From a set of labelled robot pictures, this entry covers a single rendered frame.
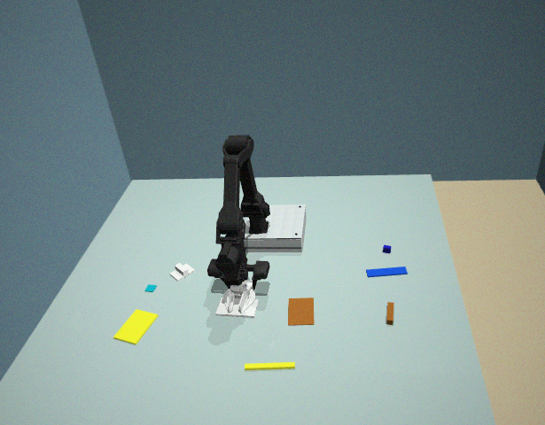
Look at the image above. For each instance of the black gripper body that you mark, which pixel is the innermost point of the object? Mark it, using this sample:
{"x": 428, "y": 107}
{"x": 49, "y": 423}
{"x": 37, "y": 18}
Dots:
{"x": 260, "y": 269}

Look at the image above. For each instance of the yellow flat bar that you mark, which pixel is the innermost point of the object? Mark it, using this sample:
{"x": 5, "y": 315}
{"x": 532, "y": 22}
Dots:
{"x": 278, "y": 365}

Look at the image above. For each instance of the yellow flat rectangular plate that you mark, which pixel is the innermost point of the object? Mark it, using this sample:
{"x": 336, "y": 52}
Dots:
{"x": 136, "y": 326}

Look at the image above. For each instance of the blue flat bar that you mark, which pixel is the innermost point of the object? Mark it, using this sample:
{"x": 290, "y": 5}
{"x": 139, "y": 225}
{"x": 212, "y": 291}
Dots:
{"x": 386, "y": 271}

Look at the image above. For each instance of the orange-brown flat plate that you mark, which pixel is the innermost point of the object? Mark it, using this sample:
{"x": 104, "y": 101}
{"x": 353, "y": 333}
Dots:
{"x": 301, "y": 311}

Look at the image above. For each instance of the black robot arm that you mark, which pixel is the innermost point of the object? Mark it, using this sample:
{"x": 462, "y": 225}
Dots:
{"x": 238, "y": 168}

